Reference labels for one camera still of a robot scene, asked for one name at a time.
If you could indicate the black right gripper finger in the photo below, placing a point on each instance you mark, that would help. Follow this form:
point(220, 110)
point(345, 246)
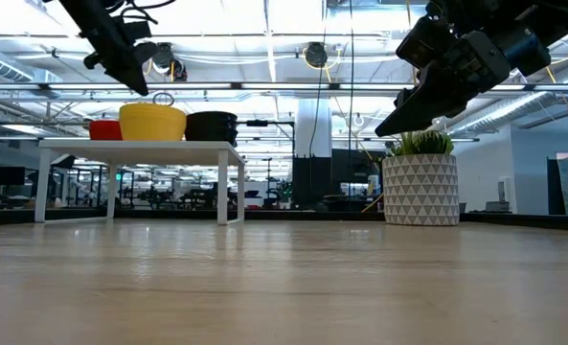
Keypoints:
point(417, 112)
point(405, 98)

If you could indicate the red mini bowl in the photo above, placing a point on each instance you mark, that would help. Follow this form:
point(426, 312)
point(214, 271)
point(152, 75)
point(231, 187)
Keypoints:
point(104, 124)
point(104, 133)
point(104, 121)

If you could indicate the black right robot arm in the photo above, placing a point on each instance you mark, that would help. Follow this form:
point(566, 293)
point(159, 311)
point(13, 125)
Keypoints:
point(566, 14)

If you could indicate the green succulent plant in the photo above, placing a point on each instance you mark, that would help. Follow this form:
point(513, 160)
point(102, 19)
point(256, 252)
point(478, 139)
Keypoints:
point(422, 143)

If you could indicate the white perforated metal shelf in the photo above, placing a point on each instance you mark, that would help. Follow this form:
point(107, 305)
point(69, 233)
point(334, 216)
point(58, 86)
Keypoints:
point(135, 146)

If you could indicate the white triangle-patterned plant pot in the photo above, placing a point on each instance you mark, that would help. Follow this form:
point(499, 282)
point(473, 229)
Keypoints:
point(420, 189)

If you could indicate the small background potted plant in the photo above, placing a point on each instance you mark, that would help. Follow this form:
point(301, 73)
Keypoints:
point(283, 191)

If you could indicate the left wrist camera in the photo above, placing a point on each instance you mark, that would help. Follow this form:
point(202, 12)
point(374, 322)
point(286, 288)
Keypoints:
point(136, 31)

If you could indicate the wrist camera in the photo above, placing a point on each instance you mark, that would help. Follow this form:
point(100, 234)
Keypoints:
point(427, 43)
point(136, 31)

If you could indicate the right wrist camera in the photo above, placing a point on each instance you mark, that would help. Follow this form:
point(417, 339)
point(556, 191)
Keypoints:
point(427, 43)

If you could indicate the black aluminium table frame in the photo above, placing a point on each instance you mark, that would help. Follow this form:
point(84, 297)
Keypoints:
point(312, 215)

